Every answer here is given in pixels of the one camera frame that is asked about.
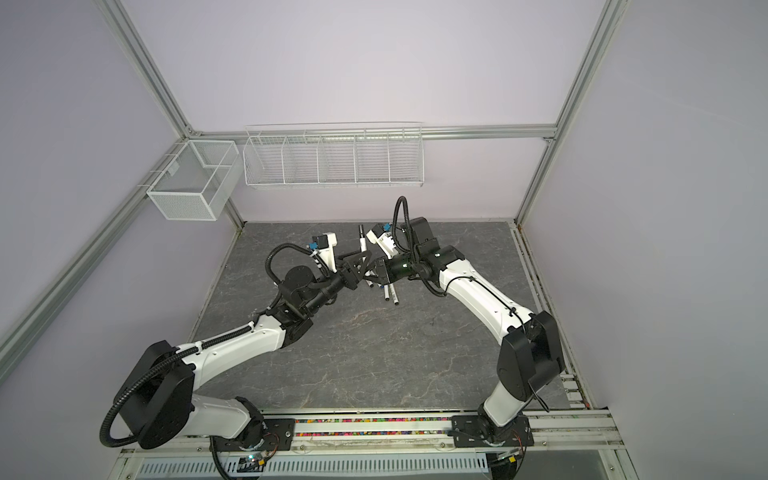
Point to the long white wire basket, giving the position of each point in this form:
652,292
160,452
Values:
334,155

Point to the white slotted cable duct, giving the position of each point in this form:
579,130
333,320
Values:
316,465

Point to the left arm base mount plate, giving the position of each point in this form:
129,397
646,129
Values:
270,435

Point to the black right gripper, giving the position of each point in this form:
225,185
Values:
385,269

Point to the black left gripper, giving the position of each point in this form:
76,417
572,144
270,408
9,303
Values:
348,266

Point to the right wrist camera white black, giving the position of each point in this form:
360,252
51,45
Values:
380,234

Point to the small white mesh basket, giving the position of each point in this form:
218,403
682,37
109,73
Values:
198,181

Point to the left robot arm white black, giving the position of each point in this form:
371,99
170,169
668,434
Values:
159,401

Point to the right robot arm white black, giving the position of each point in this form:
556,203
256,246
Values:
530,347

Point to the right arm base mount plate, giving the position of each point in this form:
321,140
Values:
476,431

